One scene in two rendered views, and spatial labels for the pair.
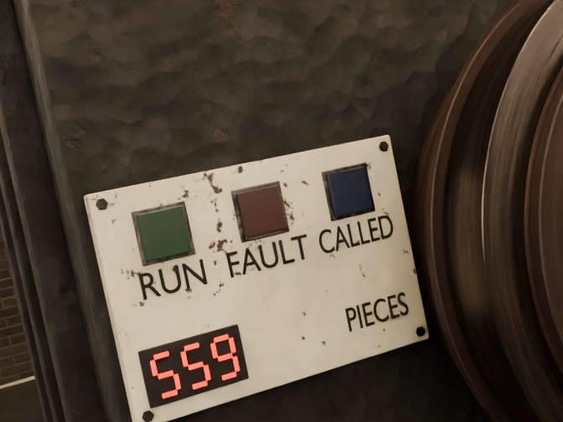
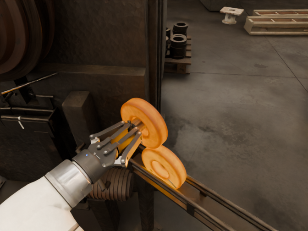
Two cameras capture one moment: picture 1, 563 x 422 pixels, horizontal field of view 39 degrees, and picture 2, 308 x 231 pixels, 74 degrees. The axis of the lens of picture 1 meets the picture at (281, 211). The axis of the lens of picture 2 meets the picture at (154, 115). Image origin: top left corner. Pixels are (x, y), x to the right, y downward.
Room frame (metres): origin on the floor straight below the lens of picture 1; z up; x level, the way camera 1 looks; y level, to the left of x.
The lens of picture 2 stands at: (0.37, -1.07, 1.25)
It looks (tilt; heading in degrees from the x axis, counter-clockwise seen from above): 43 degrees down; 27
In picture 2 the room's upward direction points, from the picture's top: straight up
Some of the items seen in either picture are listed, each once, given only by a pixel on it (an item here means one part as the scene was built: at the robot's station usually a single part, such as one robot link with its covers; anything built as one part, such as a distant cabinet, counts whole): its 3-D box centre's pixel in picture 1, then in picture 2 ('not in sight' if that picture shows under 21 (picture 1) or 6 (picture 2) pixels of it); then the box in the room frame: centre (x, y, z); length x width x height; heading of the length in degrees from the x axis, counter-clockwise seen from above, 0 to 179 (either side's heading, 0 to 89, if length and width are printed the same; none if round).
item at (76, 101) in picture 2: not in sight; (84, 120); (0.76, -0.55, 0.68); 0.11 x 0.08 x 0.24; 22
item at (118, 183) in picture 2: not in sight; (112, 204); (0.66, -0.69, 0.27); 0.22 x 0.13 x 0.53; 112
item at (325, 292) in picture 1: (269, 272); not in sight; (0.64, 0.02, 1.15); 0.26 x 0.02 x 0.18; 112
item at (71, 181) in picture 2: not in sight; (70, 181); (0.49, -0.81, 0.85); 0.09 x 0.06 x 0.09; 77
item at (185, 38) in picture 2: not in sight; (144, 39); (2.56, 0.21, 0.22); 1.20 x 0.81 x 0.44; 110
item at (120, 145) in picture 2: not in sight; (122, 143); (0.62, -0.85, 0.86); 0.11 x 0.01 x 0.04; 166
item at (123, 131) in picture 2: not in sight; (115, 138); (0.63, -0.83, 0.86); 0.11 x 0.01 x 0.04; 168
